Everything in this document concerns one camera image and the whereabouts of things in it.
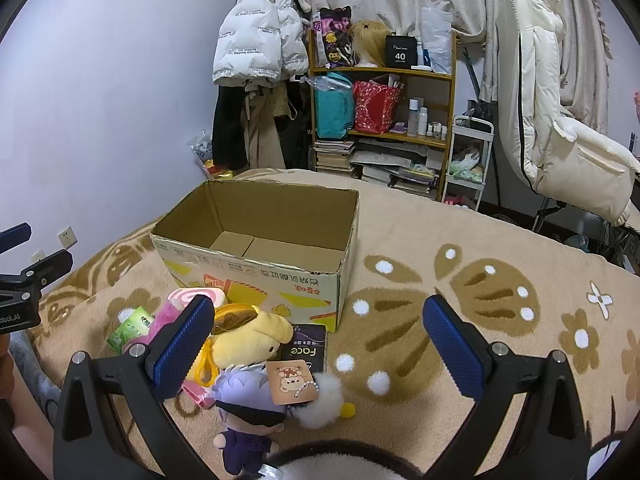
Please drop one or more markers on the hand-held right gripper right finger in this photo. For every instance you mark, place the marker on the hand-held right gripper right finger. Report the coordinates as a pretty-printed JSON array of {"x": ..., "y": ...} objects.
[{"x": 452, "y": 350}]

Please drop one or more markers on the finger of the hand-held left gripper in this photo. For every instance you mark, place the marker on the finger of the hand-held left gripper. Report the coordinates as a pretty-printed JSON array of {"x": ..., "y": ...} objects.
[
  {"x": 17, "y": 232},
  {"x": 52, "y": 262}
]

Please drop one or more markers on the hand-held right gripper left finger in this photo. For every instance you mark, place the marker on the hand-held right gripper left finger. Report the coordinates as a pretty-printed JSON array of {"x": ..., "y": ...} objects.
[{"x": 182, "y": 345}]

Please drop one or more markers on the magenta plush toy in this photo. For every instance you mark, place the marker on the magenta plush toy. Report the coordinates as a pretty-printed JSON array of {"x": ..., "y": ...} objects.
[{"x": 162, "y": 322}]

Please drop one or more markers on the pink swirl roll plush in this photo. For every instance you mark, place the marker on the pink swirl roll plush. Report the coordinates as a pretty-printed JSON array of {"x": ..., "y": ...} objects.
[{"x": 177, "y": 296}]

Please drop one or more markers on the yellow dog plush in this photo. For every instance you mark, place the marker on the yellow dog plush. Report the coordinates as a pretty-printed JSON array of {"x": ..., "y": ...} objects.
[{"x": 245, "y": 340}]

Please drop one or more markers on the purple-haired doll plush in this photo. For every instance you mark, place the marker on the purple-haired doll plush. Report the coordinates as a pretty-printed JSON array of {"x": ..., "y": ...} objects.
[{"x": 245, "y": 390}]

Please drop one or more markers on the white fluffy plush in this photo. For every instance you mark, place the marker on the white fluffy plush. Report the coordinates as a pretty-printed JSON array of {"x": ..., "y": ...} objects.
[{"x": 320, "y": 405}]

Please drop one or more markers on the cardboard box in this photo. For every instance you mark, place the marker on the cardboard box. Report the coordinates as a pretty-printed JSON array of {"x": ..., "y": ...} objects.
[{"x": 280, "y": 205}]

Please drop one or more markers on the person's left forearm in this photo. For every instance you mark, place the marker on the person's left forearm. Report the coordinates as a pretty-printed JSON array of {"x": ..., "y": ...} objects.
[{"x": 25, "y": 405}]

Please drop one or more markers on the pink plastic packet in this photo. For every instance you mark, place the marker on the pink plastic packet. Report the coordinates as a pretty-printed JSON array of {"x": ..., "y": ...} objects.
[{"x": 195, "y": 394}]

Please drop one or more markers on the green tissue packet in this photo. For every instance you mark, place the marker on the green tissue packet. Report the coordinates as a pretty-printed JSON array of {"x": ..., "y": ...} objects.
[{"x": 129, "y": 330}]

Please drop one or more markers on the beige flower blanket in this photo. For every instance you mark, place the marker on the beige flower blanket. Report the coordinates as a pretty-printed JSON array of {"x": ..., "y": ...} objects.
[{"x": 450, "y": 230}]

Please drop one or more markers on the black face mask packet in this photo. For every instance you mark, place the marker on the black face mask packet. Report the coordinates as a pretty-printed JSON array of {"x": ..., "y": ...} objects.
[{"x": 305, "y": 342}]

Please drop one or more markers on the snack bag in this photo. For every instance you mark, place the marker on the snack bag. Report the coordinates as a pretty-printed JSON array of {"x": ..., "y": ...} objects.
[{"x": 202, "y": 152}]

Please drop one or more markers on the pile of magazines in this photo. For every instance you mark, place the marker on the pile of magazines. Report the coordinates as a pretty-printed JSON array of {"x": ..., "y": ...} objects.
[{"x": 395, "y": 170}]

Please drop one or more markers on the black hanging garment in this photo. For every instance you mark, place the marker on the black hanging garment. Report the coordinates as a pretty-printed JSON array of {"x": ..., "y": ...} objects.
[{"x": 227, "y": 125}]

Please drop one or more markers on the stack of books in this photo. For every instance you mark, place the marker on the stack of books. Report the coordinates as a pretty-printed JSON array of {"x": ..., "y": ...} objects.
[{"x": 334, "y": 155}]

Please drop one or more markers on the beige trousers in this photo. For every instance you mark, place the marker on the beige trousers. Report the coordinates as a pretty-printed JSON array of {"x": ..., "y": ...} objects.
[{"x": 260, "y": 130}]

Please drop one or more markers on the short white bottle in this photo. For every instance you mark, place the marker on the short white bottle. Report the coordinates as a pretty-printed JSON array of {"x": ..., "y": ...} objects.
[{"x": 424, "y": 122}]

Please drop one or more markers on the white trolley cart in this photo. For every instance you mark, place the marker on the white trolley cart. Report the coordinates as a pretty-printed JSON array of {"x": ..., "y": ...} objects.
[{"x": 470, "y": 120}]

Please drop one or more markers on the tall white bottle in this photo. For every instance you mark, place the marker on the tall white bottle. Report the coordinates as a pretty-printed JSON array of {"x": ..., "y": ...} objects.
[{"x": 413, "y": 117}]

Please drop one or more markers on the red gift bag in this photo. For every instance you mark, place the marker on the red gift bag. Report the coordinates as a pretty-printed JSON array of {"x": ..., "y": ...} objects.
[{"x": 375, "y": 107}]

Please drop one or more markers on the cream padded coat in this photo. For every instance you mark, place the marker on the cream padded coat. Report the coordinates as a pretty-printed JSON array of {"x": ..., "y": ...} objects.
[{"x": 550, "y": 110}]

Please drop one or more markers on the teal bag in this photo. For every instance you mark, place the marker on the teal bag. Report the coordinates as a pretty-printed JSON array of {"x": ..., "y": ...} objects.
[{"x": 332, "y": 110}]

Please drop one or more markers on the wooden shelf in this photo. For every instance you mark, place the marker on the wooden shelf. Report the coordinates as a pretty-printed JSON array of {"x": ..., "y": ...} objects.
[{"x": 395, "y": 71}]

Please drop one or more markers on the white puffer jacket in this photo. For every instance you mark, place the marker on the white puffer jacket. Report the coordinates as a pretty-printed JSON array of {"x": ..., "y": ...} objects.
[{"x": 250, "y": 35}]

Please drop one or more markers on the black box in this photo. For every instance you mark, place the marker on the black box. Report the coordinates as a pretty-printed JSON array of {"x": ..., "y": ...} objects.
[{"x": 400, "y": 52}]

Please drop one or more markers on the clear plastic bag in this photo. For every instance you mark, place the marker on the clear plastic bag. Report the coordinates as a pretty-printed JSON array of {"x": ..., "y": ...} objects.
[{"x": 435, "y": 35}]

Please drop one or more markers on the blonde wig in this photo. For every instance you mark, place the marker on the blonde wig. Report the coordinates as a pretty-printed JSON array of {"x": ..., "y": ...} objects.
[{"x": 367, "y": 40}]

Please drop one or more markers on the black patterned bag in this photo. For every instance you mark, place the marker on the black patterned bag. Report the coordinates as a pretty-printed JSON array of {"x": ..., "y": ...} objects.
[{"x": 332, "y": 40}]

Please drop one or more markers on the white wall socket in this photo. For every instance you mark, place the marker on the white wall socket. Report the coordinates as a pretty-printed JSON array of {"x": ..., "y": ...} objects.
[{"x": 66, "y": 237}]

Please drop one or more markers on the black chair frame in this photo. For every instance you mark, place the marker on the black chair frame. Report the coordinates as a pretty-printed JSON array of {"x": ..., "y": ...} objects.
[{"x": 545, "y": 210}]

